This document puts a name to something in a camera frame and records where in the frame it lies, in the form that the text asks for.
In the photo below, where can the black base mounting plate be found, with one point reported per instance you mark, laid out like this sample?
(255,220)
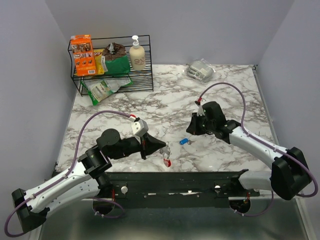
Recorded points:
(137,190)

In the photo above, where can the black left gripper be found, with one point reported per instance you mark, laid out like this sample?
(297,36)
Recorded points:
(149,144)

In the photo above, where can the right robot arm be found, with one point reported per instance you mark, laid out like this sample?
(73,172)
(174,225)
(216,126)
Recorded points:
(288,168)

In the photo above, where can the cream pump soap bottle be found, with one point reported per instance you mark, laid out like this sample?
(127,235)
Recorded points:
(137,55)

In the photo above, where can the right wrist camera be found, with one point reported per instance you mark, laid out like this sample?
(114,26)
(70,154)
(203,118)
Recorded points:
(200,111)

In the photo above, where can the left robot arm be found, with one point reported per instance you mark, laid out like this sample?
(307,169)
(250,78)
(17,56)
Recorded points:
(85,178)

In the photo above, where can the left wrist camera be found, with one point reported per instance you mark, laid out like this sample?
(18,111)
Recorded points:
(139,127)

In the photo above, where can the blue tagged key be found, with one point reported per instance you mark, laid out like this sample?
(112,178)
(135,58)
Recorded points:
(185,141)

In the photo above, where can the green brown bag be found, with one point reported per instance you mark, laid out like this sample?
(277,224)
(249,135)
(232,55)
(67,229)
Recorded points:
(114,60)

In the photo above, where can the black wire shelf rack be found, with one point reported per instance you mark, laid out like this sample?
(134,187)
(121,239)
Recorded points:
(142,80)

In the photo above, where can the clear plastic wrapped package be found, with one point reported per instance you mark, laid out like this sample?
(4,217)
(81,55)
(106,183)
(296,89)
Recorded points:
(200,70)

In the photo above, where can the yellow snack bag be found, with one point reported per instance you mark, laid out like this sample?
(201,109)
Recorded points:
(97,58)

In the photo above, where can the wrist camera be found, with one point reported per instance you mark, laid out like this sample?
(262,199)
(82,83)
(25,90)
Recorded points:
(139,127)
(200,111)

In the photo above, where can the red handled key organizer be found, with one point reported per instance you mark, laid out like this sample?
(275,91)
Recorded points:
(166,153)

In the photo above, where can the orange product box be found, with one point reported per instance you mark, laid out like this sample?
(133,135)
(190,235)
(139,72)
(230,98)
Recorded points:
(83,55)

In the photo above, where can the green white snack bag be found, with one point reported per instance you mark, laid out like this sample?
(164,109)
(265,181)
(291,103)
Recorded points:
(100,89)

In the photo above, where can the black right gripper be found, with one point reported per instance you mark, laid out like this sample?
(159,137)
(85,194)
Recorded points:
(193,127)

